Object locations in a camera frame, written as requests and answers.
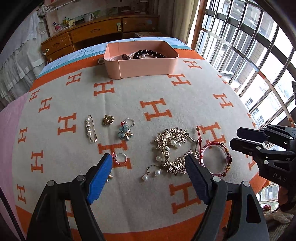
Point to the silver ring pink stone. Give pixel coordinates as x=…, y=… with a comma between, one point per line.
x=119, y=158

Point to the gold pearl hair comb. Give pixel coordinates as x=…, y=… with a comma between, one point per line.
x=166, y=142

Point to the small gold flower earring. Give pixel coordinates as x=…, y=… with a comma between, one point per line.
x=110, y=176

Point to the white lace covered furniture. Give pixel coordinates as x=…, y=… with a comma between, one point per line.
x=21, y=59

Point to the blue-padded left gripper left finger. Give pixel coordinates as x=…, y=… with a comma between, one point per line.
x=50, y=221

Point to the gold heart pendant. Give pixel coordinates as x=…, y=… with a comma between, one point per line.
x=107, y=120

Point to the beige curtain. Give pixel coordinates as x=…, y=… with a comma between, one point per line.
x=176, y=17

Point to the blue patterned bed sheet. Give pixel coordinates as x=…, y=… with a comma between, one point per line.
x=100, y=49

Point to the white mug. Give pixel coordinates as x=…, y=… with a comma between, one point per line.
x=88, y=17

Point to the pink bed sheet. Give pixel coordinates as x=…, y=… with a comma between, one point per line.
x=10, y=116

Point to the window metal grille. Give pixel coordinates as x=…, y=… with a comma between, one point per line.
x=252, y=53

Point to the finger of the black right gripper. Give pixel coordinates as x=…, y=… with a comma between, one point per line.
x=254, y=134
x=252, y=149

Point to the orange H-pattern blanket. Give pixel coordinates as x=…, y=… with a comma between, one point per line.
x=52, y=143

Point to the pink jewelry tray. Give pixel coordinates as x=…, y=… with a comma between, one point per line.
x=118, y=68

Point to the wooden desk with drawers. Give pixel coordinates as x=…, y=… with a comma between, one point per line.
x=101, y=30

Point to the pearl safety pin brooch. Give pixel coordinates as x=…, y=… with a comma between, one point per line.
x=90, y=129

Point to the blue flower keyring charm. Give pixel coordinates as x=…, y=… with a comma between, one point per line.
x=124, y=132

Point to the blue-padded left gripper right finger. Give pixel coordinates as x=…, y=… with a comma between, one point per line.
x=246, y=220

